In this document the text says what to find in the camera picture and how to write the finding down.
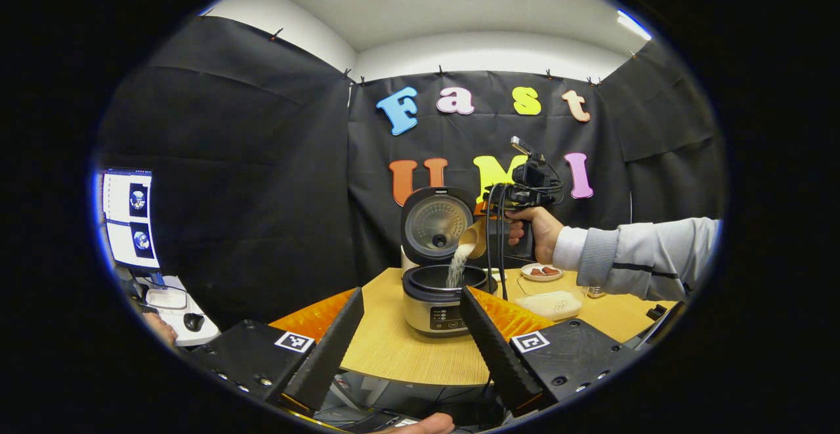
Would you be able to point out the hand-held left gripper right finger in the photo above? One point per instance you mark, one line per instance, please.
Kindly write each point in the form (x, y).
(495, 355)

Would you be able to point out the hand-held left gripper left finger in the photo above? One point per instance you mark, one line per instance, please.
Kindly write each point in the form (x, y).
(328, 355)

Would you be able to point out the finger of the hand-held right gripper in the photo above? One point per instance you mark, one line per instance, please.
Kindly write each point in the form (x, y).
(483, 209)

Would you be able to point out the wooden spoon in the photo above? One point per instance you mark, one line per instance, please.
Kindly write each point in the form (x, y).
(474, 240)

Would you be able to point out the spoonful of white rice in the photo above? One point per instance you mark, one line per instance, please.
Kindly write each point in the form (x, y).
(457, 266)

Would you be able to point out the black rice cooker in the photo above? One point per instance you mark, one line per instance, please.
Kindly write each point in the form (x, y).
(423, 309)

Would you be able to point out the white round plate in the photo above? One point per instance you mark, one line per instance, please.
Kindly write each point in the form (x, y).
(541, 278)

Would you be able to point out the black computer mouse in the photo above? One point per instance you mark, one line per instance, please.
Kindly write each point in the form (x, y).
(193, 322)

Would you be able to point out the white side desk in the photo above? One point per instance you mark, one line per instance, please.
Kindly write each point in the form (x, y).
(190, 337)

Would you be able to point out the small black object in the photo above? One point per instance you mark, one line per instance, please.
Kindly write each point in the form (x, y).
(656, 312)

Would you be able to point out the white flat box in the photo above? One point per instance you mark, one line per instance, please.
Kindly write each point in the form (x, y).
(167, 299)

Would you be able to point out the black backdrop cloth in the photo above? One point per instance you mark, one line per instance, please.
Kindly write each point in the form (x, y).
(249, 191)

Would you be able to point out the small ceiling light strip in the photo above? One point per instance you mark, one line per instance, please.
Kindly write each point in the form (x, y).
(633, 25)

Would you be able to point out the computer monitor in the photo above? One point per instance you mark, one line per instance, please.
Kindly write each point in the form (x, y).
(131, 224)

